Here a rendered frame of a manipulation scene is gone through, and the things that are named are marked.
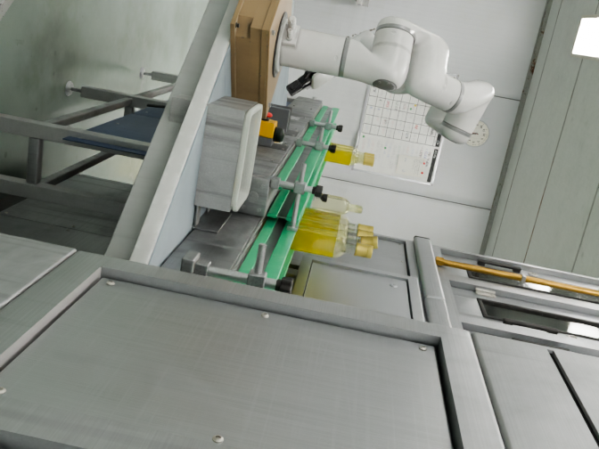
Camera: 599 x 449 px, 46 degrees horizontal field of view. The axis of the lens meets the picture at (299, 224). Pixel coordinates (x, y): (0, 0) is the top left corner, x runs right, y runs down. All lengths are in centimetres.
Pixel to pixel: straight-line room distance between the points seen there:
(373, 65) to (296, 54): 18
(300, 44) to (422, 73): 30
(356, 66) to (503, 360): 102
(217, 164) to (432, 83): 57
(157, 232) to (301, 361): 62
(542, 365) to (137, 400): 45
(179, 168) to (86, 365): 75
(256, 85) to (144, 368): 110
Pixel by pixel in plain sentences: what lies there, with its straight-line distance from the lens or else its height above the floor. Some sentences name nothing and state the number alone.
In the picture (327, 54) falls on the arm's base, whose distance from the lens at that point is 170.
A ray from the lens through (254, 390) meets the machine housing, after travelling 67.
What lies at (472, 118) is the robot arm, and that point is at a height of 135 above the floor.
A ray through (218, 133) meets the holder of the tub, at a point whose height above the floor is 78.
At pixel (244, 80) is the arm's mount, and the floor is 78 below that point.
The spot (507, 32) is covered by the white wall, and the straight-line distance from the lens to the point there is 773.
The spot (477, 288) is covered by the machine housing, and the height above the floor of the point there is 152.
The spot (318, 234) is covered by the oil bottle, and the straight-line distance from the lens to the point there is 178.
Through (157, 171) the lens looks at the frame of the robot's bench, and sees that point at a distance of 143.
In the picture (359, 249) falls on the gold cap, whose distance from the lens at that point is 180.
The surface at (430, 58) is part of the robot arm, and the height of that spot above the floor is 120.
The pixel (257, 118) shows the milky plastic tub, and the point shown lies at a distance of 163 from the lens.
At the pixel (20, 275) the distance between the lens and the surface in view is 83.
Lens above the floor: 106
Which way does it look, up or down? 3 degrees down
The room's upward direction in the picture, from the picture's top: 101 degrees clockwise
